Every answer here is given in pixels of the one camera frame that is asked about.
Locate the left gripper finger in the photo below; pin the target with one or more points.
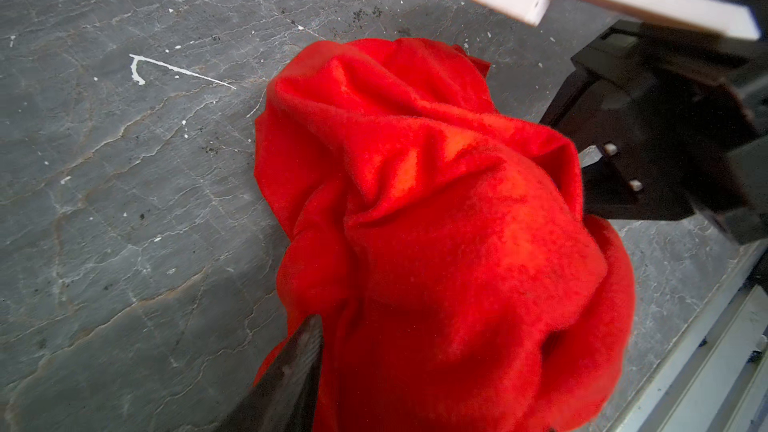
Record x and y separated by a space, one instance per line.
285 398

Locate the red cloth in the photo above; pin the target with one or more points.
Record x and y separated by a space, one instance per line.
461 284

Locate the aluminium rail base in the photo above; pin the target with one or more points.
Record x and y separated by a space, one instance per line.
697 323

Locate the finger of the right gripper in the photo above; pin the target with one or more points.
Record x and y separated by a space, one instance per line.
637 183
577 109

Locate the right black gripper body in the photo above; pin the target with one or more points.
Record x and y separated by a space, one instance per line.
699 94

